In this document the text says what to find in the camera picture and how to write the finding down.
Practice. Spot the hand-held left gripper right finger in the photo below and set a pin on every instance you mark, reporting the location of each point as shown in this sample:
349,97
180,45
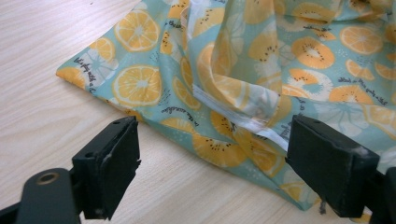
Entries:
330,165

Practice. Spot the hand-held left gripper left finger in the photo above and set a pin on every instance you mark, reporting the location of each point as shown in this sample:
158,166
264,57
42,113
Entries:
109,168

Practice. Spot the lemon print teal cloth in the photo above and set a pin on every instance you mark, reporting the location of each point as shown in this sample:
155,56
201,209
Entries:
249,77

